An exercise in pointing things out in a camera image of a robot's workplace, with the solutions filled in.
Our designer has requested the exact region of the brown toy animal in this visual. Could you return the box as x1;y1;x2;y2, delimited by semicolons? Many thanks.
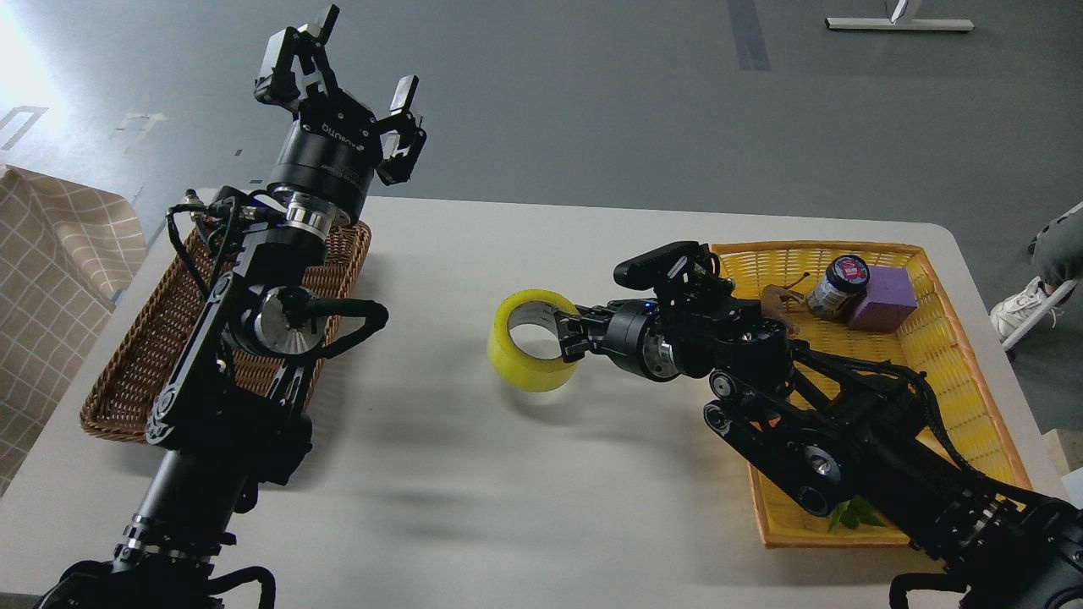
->
759;272;810;336

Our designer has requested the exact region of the white sneaker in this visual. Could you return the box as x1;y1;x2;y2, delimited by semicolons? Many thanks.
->
990;277;1056;344

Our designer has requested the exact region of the yellow woven tray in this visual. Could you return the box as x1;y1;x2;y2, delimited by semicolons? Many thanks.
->
709;239;1032;550

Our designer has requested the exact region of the small dark lid jar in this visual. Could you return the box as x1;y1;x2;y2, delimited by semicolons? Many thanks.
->
805;255;871;321

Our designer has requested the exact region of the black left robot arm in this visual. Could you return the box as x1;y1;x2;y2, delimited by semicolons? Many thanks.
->
37;5;428;608

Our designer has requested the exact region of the orange toy carrot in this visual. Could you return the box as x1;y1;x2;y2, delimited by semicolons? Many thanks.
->
828;497;887;531

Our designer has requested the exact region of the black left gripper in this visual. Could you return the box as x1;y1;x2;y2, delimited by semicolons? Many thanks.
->
255;4;428;225

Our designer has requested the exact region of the brown wicker basket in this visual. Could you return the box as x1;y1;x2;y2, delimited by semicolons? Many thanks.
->
79;222;371;443

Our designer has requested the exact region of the white table leg base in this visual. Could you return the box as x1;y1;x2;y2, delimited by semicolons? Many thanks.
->
824;1;975;33

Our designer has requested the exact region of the purple foam block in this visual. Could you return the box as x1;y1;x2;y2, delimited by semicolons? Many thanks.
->
847;265;918;332

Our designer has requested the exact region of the yellow tape roll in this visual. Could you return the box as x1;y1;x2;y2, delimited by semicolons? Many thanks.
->
487;288;579;392

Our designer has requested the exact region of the beige checkered cloth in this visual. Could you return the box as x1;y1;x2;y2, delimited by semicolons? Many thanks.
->
1;165;147;489

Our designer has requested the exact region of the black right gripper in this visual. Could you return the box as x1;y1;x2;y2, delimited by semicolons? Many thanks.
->
554;300;679;381

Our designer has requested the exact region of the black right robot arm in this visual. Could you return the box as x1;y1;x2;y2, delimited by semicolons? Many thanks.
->
552;239;1082;608

